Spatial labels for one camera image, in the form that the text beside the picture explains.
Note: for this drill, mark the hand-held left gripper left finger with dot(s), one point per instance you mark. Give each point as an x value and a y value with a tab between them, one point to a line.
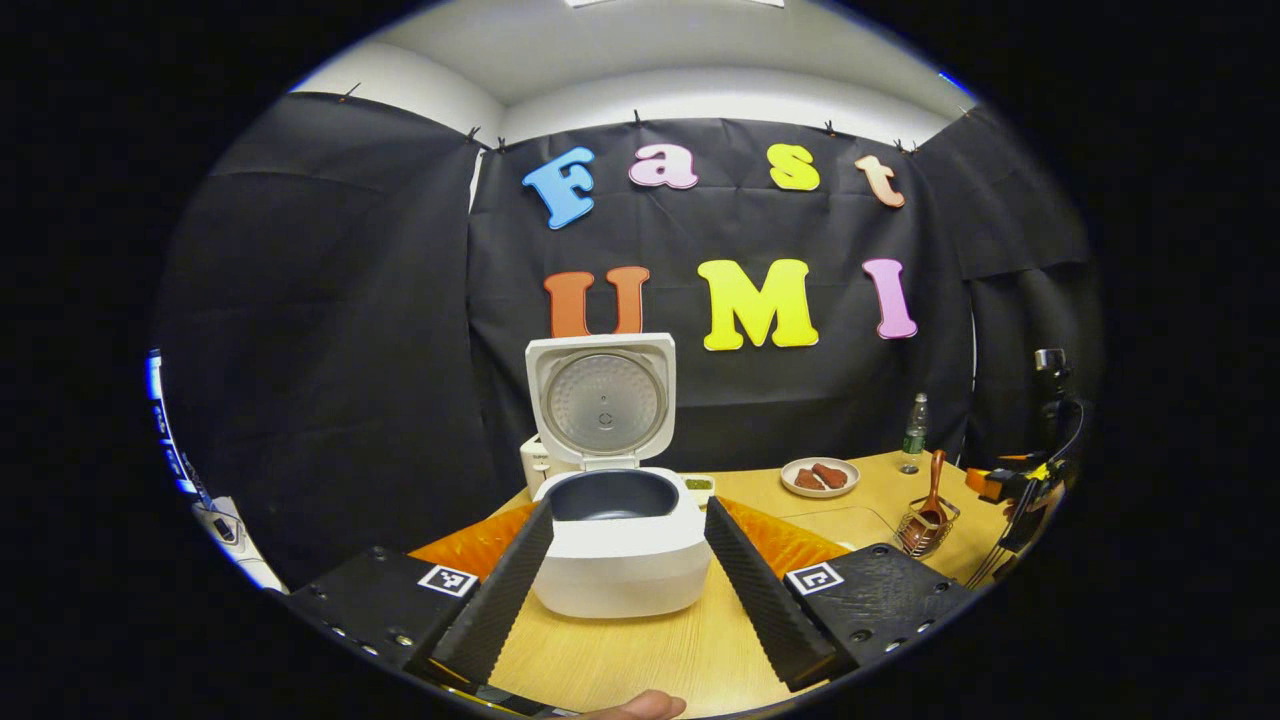
505	590

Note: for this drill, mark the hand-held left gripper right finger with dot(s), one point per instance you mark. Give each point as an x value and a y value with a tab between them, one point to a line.
760	600

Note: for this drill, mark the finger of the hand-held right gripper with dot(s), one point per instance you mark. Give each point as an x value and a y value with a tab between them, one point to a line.
1000	485

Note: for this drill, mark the brown wooden spoon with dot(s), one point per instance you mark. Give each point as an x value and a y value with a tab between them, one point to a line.
935	480

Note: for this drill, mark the white rice cooker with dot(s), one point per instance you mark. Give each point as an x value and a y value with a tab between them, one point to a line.
620	560

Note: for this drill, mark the clear plastic rice container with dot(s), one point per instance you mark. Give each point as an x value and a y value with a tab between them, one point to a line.
850	522

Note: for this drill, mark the clear green-label water bottle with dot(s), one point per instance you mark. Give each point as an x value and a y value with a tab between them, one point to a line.
914	435

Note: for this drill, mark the round white plate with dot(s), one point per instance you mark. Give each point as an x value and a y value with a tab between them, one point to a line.
822	492

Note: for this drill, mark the white toaster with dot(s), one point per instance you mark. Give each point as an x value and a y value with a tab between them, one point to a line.
537	465

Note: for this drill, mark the brown meat piece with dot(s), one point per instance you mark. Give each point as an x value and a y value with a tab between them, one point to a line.
808	480
830	475

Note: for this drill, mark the white divided food tray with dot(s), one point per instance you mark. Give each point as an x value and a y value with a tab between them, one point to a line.
697	487

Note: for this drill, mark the black backdrop cloth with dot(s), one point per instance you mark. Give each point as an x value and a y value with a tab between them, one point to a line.
350	350

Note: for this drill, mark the white power strip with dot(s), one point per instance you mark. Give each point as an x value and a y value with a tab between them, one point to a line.
225	527

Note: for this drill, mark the blue white panel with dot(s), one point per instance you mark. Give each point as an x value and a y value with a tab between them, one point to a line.
160	420

